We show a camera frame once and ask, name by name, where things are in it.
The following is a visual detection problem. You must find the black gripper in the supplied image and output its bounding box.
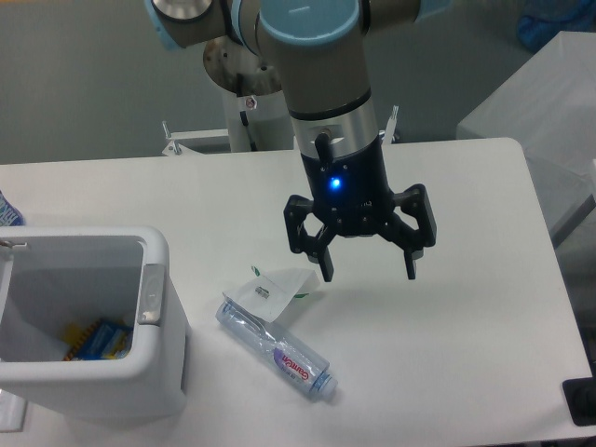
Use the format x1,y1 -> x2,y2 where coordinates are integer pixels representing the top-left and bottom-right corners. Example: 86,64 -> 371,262
283,137 -> 437,282

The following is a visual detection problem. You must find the white plastic wrapper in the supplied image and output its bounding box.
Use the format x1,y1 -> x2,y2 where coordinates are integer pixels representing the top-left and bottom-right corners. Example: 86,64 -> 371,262
223,265 -> 320,322

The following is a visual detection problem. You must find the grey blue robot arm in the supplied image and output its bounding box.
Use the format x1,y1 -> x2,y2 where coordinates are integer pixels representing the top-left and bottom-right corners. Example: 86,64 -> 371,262
145,1 -> 447,280

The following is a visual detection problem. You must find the white trash can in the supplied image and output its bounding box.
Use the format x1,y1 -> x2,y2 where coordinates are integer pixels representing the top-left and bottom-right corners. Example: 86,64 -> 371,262
1,226 -> 190,419

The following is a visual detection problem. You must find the clear plastic water bottle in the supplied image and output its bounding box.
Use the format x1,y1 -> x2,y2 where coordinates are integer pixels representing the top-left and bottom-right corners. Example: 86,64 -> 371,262
215,299 -> 338,401

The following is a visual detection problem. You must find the white side table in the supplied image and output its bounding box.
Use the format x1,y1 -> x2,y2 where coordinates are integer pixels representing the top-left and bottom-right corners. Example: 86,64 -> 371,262
456,32 -> 595,246

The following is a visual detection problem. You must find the blue object top right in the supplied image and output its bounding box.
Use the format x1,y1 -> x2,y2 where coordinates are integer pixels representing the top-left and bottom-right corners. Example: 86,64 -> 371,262
516,0 -> 595,53

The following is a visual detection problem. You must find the black device table corner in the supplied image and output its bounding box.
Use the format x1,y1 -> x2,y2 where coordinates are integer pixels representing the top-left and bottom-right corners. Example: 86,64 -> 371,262
562,377 -> 595,427

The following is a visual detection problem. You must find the blue yellow snack package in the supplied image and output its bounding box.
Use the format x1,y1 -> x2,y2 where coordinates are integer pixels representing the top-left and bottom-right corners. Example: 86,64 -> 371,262
62,318 -> 133,361

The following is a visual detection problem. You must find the blue patterned bottle left edge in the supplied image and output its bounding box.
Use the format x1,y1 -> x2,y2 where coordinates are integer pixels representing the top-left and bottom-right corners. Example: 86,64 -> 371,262
0,192 -> 25,227

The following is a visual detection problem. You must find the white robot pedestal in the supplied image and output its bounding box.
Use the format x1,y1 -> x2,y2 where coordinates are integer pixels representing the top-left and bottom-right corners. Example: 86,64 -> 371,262
160,36 -> 401,157

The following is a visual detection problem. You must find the black cable on pedestal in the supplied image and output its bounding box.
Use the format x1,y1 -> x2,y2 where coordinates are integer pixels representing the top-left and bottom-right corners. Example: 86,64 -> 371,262
236,74 -> 258,152

